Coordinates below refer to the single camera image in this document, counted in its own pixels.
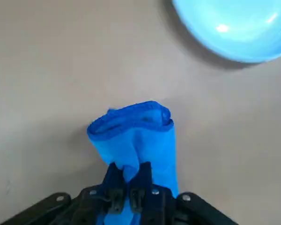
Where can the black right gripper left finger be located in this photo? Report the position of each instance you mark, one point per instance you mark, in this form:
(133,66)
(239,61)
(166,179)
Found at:
(89,206)

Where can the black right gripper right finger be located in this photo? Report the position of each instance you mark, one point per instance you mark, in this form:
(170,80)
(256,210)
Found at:
(161,206)

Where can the blue cloth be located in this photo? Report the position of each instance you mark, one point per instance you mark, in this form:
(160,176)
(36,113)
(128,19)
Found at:
(140,140)

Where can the light blue plastic plate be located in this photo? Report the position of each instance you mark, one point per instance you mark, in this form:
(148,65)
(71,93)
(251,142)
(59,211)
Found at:
(236,28)

